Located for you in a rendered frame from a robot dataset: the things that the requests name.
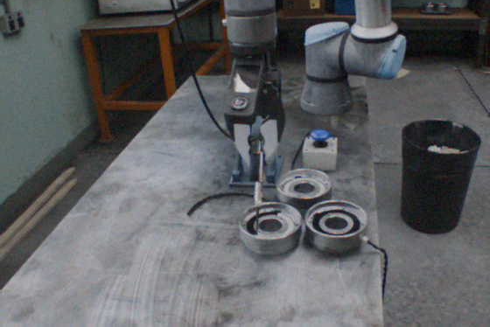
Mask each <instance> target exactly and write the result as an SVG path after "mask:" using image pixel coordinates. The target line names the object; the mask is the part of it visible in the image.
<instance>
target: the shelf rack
mask: <svg viewBox="0 0 490 327"><path fill-rule="evenodd" d="M275 2H276V27H277V42H276V49H277V48H278V51H277V52H276V49H275V50H271V51H269V63H270V67H277V65H278V63H277V53H283V51H284V50H283V30H286V29H309V28H312V27H313V26H315V25H318V24H329V23H337V22H344V23H347V24H348V27H349V29H350V30H351V28H352V27H353V25H354V24H355V23H356V16H352V15H338V16H337V14H335V13H334V12H335V7H325V15H324V16H310V17H284V8H283V6H282V5H281V0H279V1H275ZM466 4H467V6H466V7H454V8H450V7H449V8H450V10H451V13H450V15H435V14H425V15H423V12H421V10H420V9H419V7H409V6H408V7H392V13H391V20H392V21H393V22H394V23H395V24H396V25H397V30H404V31H405V30H426V31H435V30H447V31H463V30H464V32H465V33H464V38H463V44H462V45H463V49H462V54H463V55H467V56H470V55H469V53H468V48H469V46H470V47H471V48H472V49H473V50H474V51H475V52H476V58H475V62H474V66H472V67H473V69H474V70H482V69H481V67H482V59H483V54H484V45H485V41H486V32H487V20H488V15H489V6H490V0H483V3H482V7H481V17H478V16H477V15H475V14H474V13H473V5H474V0H467V3H466ZM471 31H473V32H474V36H475V39H476V42H477V47H476V46H475V45H474V44H473V43H472V42H471V41H470V33H471ZM476 31H479V34H477V32H476Z"/></svg>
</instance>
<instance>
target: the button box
mask: <svg viewBox="0 0 490 327"><path fill-rule="evenodd" d="M337 145H338V138H328V139H327V140H326V141H323V144H318V141H315V140H313V139H312V138H311V137H306V138H305V140H304V147H303V169H313V170H319V171H336V164H337Z"/></svg>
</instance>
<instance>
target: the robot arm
mask: <svg viewBox="0 0 490 327"><path fill-rule="evenodd" d="M354 1H355V5H356V23H355V24H353V27H352V28H351V30H348V29H349V27H348V24H347V23H344V22H337V23H329V24H318V25H315V26H313V27H312V28H309V29H308V30H307V31H306V33H305V44H304V45H305V52H306V82H305V84H304V88H303V91H302V93H301V107H302V109H303V110H304V111H305V112H308V113H310V114H314V115H341V114H344V113H346V112H348V111H350V110H351V109H353V108H354V97H353V92H352V88H351V86H350V84H349V81H348V74H354V75H360V76H365V77H368V78H373V79H377V80H392V79H393V78H394V77H395V76H396V75H397V74H398V71H399V69H400V67H401V65H402V63H403V56H404V54H405V44H406V40H405V37H403V36H402V35H399V36H397V25H396V24H395V23H394V22H393V21H392V20H391V14H390V6H391V0H354ZM224 5H225V13H226V19H224V20H223V21H222V23H223V25H227V37H228V40H229V41H228V44H229V51H230V52H233V53H237V54H241V57H235V59H234V64H233V68H232V71H231V74H230V79H229V82H228V85H227V92H226V96H225V100H224V107H223V113H224V115H223V116H224V121H225V123H226V126H227V129H228V131H229V134H230V135H231V137H232V139H233V142H234V143H235V146H236V147H237V149H238V150H239V152H240V155H241V157H242V158H243V160H244V161H245V162H246V164H248V165H249V166H250V152H252V151H251V148H250V147H251V144H252V142H251V141H250V139H249V135H250V132H251V130H252V125H254V124H255V123H256V118H257V116H258V115H260V116H261V117H262V118H263V119H265V120H264V121H263V122H262V124H261V127H260V130H261V134H262V136H263V137H264V141H265V143H264V145H263V148H264V151H265V157H264V160H263V161H264V163H265V165H266V167H269V166H270V165H271V164H272V163H273V161H274V158H275V155H276V153H277V148H278V146H279V143H280V140H281V137H282V134H283V131H284V126H285V123H286V112H285V109H284V106H283V99H282V80H281V68H270V51H271V50H275V49H276V39H275V37H276V36H277V12H276V2H275V0H224ZM277 87H278V88H277ZM277 91H278V97H277ZM267 115H268V116H269V117H268V118H267V119H266V117H267Z"/></svg>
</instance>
